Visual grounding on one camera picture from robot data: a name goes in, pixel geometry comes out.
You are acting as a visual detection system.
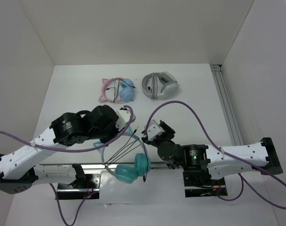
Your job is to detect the black headphone audio cable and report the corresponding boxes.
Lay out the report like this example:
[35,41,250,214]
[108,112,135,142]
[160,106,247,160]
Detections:
[103,126,149,182]

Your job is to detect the teal cat-ear headphones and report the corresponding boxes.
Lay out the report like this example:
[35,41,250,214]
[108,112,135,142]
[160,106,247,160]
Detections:
[97,127,151,184]

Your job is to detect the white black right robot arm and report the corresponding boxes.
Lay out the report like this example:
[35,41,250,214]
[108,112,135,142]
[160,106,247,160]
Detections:
[142,120,283,185]

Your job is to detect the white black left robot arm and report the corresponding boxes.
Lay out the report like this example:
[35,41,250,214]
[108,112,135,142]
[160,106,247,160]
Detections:
[0,105,133,194]

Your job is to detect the pink blue cat-ear headphones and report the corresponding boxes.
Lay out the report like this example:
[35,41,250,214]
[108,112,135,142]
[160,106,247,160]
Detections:
[98,77,135,103]

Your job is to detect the grey white headphones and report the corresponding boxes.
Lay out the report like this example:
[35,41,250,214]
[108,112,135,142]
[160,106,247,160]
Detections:
[141,72,179,100]

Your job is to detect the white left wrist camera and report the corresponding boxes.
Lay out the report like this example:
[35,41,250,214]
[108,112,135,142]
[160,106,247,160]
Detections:
[115,107,136,131]

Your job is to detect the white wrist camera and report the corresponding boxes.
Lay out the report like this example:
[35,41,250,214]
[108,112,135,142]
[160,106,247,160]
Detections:
[115,107,136,131]
[142,120,164,141]

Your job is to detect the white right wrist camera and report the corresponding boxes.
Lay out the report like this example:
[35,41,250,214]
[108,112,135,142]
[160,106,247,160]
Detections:
[142,120,164,141]

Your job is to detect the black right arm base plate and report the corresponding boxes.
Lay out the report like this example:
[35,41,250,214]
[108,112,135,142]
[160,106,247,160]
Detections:
[183,170,228,198]

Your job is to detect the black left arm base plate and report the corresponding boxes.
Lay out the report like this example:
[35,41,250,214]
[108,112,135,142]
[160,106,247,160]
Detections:
[56,164,101,200]

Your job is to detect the aluminium rail at right wall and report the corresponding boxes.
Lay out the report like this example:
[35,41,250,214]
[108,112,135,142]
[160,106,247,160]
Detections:
[210,65,244,145]

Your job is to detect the aluminium rail at table front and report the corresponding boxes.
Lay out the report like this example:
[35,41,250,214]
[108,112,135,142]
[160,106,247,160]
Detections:
[41,162,173,170]

